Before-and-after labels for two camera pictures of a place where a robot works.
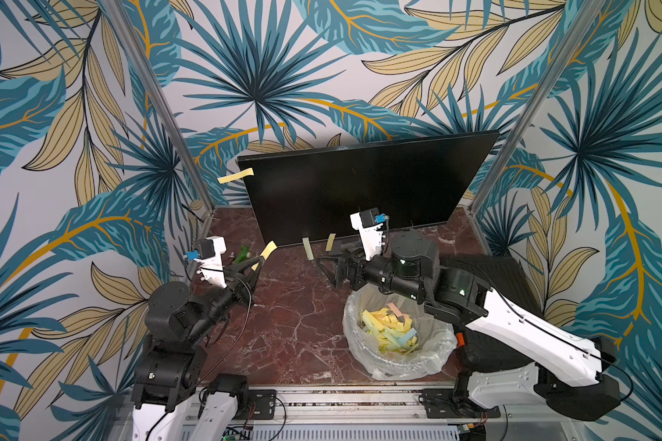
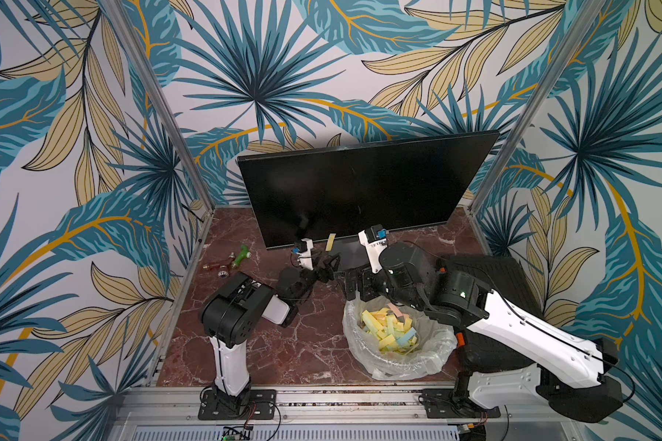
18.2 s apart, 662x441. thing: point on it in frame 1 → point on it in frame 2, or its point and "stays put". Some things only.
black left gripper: [237, 280] → [325, 276]
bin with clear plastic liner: [393, 337] stays put
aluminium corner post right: [583, 19] stays put
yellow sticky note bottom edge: [330, 242] stays put
